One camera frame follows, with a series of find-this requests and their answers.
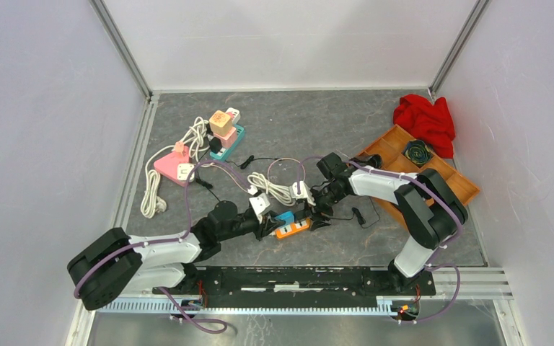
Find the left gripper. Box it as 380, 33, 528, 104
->
219, 210, 286, 241

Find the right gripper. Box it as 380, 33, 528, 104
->
305, 183, 348, 230

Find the orange power strip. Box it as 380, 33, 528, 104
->
274, 218, 312, 239

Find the blue folding extension socket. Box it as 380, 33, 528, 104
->
274, 211, 295, 225

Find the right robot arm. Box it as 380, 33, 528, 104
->
289, 153, 468, 294

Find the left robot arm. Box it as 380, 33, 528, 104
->
67, 201, 294, 311

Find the pink plug adapter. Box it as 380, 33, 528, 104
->
214, 126, 238, 149

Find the teal power strip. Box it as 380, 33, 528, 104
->
208, 125, 245, 161

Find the small black adapter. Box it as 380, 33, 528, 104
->
209, 137, 223, 154

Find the wooden cube adapter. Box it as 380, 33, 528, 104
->
208, 110, 234, 137

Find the orange divided tray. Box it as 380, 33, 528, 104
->
356, 124, 482, 230

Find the pink square power strip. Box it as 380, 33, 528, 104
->
154, 141, 195, 187

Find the red cloth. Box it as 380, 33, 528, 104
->
393, 94, 456, 159

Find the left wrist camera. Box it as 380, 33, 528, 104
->
249, 192, 271, 223

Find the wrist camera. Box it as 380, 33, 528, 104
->
289, 180, 315, 206
249, 192, 271, 223

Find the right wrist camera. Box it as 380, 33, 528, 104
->
289, 180, 315, 206

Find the white power strip cord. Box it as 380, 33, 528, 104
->
247, 172, 299, 207

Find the pink thin cable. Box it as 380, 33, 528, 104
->
198, 157, 307, 192

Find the black thin cable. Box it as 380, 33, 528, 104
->
195, 155, 283, 202

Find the dark green ring object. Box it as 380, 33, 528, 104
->
402, 140, 434, 167

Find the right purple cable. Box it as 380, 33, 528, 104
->
296, 155, 465, 326

